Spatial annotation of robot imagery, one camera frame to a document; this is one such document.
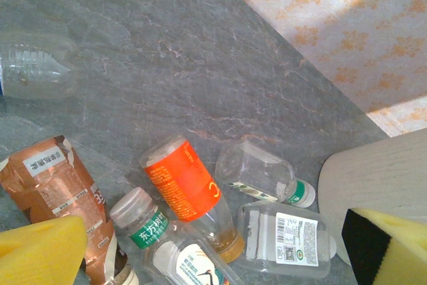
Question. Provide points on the orange label plastic bottle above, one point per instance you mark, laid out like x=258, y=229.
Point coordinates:
x=183, y=181

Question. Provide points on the clear bottle white crane label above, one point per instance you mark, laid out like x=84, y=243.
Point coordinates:
x=150, y=231

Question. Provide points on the clear square bottle green cap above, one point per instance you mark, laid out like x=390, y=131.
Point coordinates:
x=257, y=171

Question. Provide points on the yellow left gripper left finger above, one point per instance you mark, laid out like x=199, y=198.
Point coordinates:
x=36, y=255

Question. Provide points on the brown label plastic bottle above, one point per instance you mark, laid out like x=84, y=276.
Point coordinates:
x=56, y=185

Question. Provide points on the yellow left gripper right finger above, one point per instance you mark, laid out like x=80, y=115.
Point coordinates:
x=403, y=255

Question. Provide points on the blue label blue cap bottle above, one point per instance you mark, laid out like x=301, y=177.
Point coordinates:
x=33, y=68

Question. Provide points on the cream plastic waste bin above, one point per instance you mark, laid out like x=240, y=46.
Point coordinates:
x=373, y=171

